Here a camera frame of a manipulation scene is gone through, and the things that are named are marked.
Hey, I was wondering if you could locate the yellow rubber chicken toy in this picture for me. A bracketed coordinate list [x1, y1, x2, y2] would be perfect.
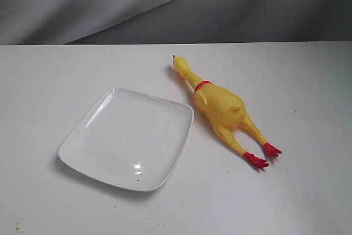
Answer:
[173, 55, 282, 169]

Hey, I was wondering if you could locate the white square plate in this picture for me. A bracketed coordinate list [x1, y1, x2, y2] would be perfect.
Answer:
[58, 88, 194, 192]

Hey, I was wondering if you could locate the grey fabric backdrop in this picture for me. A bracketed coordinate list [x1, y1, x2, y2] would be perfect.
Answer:
[1, 0, 351, 45]

